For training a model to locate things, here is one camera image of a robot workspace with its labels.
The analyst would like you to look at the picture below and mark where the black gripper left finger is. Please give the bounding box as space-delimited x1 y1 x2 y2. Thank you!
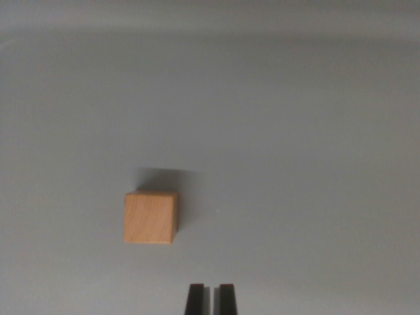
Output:
184 283 211 315

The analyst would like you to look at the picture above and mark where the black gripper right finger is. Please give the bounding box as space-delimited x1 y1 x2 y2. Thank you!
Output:
213 283 239 315

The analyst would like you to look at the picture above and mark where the wooden cube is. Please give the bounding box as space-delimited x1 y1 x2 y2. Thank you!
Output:
123 190 180 245

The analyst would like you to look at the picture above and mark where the grey plastic bin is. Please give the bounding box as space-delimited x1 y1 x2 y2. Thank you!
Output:
0 0 420 315

